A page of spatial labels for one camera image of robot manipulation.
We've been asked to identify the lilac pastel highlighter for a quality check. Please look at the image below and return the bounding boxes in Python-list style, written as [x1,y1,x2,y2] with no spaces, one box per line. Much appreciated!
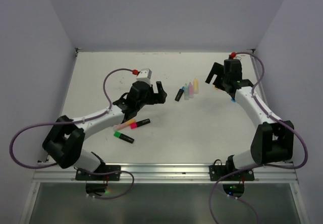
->
[188,82,194,98]

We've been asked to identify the peach pastel highlighter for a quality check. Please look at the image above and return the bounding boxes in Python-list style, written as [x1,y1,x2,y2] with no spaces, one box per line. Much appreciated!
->
[113,119,136,131]

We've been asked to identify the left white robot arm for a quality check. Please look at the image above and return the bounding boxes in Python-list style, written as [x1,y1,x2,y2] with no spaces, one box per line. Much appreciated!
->
[42,81,167,180]

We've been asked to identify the yellow pastel highlighter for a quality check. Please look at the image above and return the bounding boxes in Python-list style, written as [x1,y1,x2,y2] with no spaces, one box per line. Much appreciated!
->
[193,78,199,94]

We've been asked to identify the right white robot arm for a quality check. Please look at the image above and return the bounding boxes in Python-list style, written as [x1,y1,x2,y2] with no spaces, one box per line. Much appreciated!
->
[205,59,294,180]

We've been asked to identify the mint green pastel highlighter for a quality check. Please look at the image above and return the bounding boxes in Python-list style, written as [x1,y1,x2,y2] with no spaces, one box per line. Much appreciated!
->
[184,84,189,100]

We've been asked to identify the blue capped black highlighter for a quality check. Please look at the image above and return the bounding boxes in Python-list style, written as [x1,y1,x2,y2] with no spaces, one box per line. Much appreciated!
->
[175,86,184,102]

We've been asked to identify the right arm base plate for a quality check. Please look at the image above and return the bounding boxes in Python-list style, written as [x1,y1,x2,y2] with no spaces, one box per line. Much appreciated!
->
[208,159,255,182]

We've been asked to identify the aluminium mounting rail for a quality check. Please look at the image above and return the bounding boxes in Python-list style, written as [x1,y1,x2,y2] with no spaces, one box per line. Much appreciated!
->
[32,163,298,184]

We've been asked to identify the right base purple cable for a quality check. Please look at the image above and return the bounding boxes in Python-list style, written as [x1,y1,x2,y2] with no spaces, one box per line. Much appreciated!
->
[209,168,260,224]

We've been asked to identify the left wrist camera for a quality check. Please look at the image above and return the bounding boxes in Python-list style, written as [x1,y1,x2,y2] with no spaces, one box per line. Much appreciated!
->
[136,69,152,86]

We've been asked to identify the pink capped black highlighter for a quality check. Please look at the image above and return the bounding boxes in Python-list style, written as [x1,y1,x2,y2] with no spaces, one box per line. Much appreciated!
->
[130,119,150,129]

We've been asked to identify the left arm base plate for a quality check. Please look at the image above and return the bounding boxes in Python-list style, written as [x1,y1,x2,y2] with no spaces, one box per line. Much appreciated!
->
[75,162,121,182]

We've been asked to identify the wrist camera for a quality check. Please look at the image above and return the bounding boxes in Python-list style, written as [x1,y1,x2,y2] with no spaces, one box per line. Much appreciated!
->
[228,52,242,60]
[136,69,152,86]

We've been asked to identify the green capped black highlighter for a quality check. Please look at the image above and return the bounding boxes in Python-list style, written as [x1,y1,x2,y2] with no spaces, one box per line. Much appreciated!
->
[114,131,134,144]

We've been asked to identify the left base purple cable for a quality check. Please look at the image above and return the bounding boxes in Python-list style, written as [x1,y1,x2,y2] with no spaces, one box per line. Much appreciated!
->
[85,169,135,200]

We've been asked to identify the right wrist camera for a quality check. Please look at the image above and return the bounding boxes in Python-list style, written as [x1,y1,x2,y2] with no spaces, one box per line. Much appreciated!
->
[228,52,242,60]

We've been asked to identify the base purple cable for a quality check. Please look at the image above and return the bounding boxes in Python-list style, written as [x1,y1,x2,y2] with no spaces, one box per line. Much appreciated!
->
[209,168,260,224]
[85,169,135,200]

